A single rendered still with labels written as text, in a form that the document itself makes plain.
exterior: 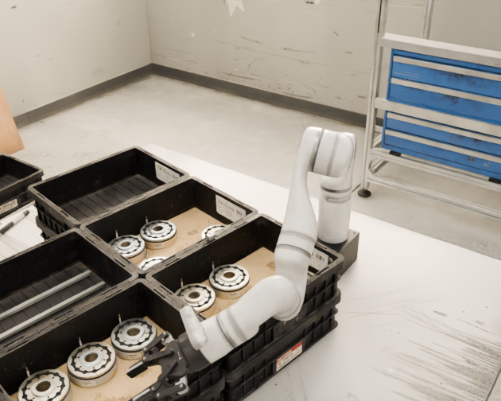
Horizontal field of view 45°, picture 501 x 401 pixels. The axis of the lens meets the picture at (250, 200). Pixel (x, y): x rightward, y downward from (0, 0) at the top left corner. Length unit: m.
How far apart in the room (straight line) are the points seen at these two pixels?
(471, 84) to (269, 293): 2.21
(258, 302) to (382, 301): 0.70
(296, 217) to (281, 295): 0.16
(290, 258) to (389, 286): 0.72
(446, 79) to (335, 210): 1.58
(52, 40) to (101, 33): 0.48
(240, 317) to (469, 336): 0.76
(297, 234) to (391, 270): 0.76
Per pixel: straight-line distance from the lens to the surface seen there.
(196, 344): 1.07
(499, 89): 3.09
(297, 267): 1.13
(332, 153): 1.19
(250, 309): 1.10
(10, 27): 4.60
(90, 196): 2.01
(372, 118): 3.36
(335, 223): 1.73
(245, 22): 4.76
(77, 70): 5.00
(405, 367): 1.57
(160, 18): 5.34
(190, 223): 1.80
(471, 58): 3.07
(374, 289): 1.78
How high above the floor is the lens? 1.82
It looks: 31 degrees down
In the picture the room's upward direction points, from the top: 1 degrees counter-clockwise
